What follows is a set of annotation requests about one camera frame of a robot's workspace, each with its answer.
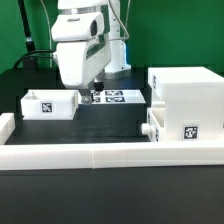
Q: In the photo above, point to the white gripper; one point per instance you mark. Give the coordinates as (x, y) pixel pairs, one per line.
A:
(82, 51)

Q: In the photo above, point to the white front drawer tray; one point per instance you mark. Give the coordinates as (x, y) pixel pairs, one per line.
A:
(154, 126)

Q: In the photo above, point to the white drawer tray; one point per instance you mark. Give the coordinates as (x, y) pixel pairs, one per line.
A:
(154, 126)
(49, 104)

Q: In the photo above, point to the white drawer cabinet box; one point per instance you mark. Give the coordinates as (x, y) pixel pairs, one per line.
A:
(193, 101)

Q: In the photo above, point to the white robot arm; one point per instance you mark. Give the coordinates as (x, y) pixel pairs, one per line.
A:
(114, 27)

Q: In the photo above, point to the white rear drawer tray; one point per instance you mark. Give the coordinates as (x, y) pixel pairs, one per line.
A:
(49, 104)

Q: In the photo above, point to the white marker sheet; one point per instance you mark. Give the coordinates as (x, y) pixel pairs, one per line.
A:
(118, 97)

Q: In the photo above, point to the white U-shaped fence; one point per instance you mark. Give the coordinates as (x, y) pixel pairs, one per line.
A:
(103, 155)

